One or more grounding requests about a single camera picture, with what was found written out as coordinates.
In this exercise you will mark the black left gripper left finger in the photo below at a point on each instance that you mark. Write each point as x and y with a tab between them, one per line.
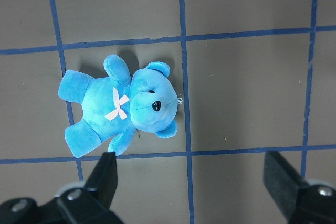
102	182

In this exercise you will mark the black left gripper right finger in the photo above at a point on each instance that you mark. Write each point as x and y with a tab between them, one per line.
284	184

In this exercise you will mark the blue teddy bear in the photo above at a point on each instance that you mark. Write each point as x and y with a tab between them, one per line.
117	106

